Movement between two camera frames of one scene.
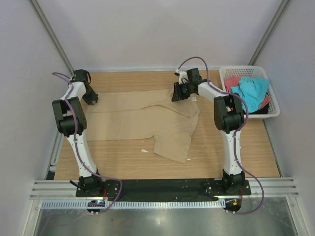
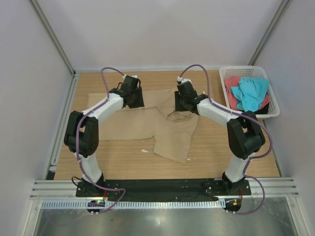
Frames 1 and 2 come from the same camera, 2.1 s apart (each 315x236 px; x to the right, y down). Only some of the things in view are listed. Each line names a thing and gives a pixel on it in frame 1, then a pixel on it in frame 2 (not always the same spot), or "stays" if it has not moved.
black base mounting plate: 166,188 stays
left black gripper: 90,97 -> 138,97
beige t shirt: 122,114 stays
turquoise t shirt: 252,90 stays
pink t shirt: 234,82 stays
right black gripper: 177,91 -> 180,102
